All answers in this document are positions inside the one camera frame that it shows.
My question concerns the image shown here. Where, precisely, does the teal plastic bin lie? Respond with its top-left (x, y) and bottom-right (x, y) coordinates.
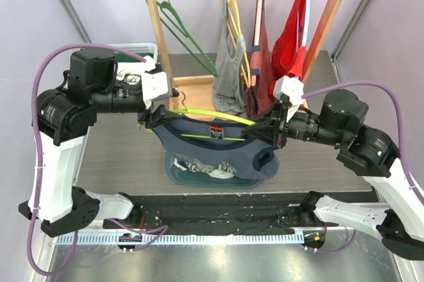
top-left (165, 152), bottom-right (263, 189)

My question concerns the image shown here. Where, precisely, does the light blue hanger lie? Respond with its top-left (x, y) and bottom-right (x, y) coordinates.
top-left (293, 0), bottom-right (319, 81)

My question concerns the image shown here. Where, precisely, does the white slotted cable duct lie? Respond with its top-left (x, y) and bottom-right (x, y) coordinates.
top-left (54, 232), bottom-right (305, 246)

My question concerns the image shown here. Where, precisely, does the yellow hanger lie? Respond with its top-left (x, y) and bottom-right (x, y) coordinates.
top-left (225, 0), bottom-right (252, 88)

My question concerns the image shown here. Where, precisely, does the red tank top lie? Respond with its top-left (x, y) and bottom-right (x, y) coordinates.
top-left (270, 0), bottom-right (295, 92)

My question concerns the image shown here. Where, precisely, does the grey tank top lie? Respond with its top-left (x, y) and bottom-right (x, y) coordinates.
top-left (212, 0), bottom-right (247, 118)

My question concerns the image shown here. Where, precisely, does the white plastic basket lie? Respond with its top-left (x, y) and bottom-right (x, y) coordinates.
top-left (109, 43), bottom-right (158, 63)

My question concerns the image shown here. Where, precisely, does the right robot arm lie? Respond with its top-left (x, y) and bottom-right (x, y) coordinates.
top-left (243, 89), bottom-right (423, 261)

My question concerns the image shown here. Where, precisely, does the pink hanger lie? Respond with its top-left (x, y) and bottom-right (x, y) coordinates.
top-left (250, 0), bottom-right (264, 87)

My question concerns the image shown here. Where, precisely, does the purple cable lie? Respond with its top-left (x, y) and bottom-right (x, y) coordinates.
top-left (299, 80), bottom-right (424, 256)
top-left (28, 43), bottom-right (168, 276)

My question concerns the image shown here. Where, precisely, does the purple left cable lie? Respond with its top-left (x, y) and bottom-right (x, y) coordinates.
top-left (28, 43), bottom-right (168, 276)

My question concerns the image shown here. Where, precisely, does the white tank top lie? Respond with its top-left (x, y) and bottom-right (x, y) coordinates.
top-left (173, 158), bottom-right (237, 179)

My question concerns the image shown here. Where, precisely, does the navy blue tank top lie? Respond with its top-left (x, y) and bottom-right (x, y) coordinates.
top-left (152, 116), bottom-right (280, 179)

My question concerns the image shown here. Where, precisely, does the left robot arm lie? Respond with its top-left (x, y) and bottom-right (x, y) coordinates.
top-left (19, 44), bottom-right (178, 238)

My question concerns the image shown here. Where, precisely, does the folded white printed shirt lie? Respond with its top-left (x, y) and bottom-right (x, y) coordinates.
top-left (115, 62), bottom-right (142, 87)

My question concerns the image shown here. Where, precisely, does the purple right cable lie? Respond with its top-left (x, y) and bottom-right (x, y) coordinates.
top-left (299, 80), bottom-right (424, 256)

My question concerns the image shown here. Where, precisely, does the lime green hanger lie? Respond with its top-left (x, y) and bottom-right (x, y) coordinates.
top-left (137, 86), bottom-right (259, 140)

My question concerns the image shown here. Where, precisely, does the maroon tank top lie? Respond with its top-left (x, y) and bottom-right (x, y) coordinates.
top-left (244, 7), bottom-right (274, 118)

